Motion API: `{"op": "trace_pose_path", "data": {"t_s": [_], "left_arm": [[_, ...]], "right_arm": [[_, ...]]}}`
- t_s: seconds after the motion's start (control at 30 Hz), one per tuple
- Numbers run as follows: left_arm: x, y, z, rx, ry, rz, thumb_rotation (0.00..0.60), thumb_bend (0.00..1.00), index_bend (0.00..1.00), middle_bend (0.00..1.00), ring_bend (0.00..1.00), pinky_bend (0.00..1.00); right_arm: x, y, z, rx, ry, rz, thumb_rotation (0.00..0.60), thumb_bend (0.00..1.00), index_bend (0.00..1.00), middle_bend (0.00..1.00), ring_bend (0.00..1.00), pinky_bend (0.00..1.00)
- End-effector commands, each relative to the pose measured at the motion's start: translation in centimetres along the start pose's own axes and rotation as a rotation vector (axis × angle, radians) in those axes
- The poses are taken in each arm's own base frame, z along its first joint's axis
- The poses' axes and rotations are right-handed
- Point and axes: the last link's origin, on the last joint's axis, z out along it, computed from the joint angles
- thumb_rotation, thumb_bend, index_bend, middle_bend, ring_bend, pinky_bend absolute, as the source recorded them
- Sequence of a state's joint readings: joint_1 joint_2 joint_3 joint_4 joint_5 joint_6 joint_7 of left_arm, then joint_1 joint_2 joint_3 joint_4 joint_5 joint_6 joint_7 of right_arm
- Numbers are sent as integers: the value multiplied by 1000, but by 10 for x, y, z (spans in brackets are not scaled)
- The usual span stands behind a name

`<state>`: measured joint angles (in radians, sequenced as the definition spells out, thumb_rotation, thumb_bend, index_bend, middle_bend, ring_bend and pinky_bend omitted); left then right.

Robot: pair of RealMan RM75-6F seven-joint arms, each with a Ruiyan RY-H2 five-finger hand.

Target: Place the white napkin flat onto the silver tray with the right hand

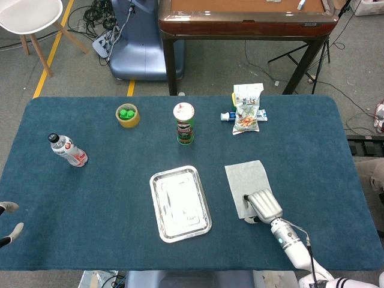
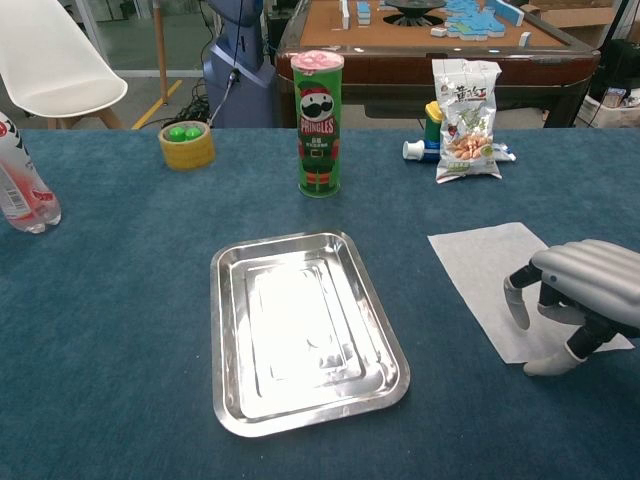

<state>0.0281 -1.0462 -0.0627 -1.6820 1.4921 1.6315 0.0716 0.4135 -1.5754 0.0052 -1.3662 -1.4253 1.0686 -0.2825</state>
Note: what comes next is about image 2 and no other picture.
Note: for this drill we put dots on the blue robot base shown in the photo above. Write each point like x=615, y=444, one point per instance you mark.
x=240, y=85

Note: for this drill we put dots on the green plastic ball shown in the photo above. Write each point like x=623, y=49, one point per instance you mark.
x=192, y=134
x=176, y=134

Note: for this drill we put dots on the white mahjong tile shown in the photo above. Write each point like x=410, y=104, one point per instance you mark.
x=525, y=38
x=439, y=32

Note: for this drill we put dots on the blue mahjong tile pile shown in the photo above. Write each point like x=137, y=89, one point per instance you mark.
x=475, y=22

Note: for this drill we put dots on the green Pringles can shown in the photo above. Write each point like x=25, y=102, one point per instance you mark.
x=317, y=130

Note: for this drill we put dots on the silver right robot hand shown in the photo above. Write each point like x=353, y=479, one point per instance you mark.
x=595, y=280

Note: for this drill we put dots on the white chair wooden legs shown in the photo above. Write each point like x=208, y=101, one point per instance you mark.
x=55, y=65

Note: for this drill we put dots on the brown mahjong table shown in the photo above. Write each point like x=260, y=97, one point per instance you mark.
x=390, y=75

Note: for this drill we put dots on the white blue toothpaste tube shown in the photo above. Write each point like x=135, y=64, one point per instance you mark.
x=415, y=149

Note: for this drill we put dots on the white peanut snack bag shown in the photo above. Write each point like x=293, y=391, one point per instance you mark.
x=467, y=125

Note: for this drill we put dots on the blue felt table cover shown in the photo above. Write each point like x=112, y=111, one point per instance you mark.
x=125, y=300

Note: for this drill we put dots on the black mahjong table dome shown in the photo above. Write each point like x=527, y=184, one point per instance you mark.
x=412, y=12

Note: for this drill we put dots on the yellow capped green bottle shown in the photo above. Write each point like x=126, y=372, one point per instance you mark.
x=432, y=120

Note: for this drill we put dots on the clear plastic drink bottle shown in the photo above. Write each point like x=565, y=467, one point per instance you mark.
x=25, y=195

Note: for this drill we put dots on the stainless steel tray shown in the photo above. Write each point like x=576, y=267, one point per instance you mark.
x=300, y=335

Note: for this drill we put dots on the yellow tape roll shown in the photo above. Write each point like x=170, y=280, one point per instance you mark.
x=190, y=155

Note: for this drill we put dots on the white paper napkin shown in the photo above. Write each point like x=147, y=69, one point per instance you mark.
x=480, y=265

